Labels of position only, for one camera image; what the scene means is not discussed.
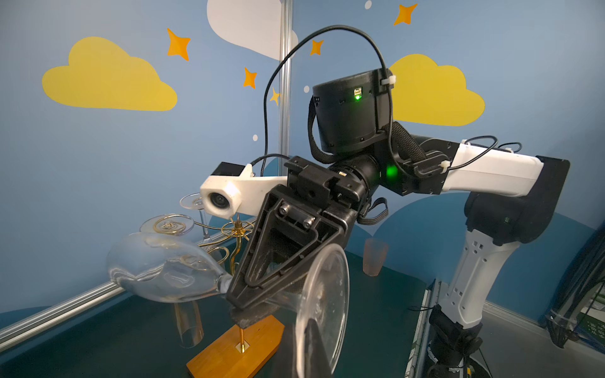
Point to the right aluminium post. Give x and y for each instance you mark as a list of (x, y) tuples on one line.
[(286, 24)]

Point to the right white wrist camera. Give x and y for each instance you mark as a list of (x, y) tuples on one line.
[(234, 189)]

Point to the gold wire glass rack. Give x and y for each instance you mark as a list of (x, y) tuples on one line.
[(225, 240)]

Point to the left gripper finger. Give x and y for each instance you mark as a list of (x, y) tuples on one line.
[(312, 360)]

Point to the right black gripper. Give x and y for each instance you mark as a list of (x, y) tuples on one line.
[(317, 208)]

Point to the back horizontal aluminium bar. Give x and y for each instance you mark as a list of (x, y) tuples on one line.
[(41, 322)]

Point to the clear glass top back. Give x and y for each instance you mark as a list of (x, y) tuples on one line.
[(168, 224)]

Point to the orange wooden rack base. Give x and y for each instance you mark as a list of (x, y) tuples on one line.
[(239, 352)]

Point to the clear glass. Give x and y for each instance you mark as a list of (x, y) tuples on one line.
[(189, 324), (170, 269), (194, 202), (168, 224)]

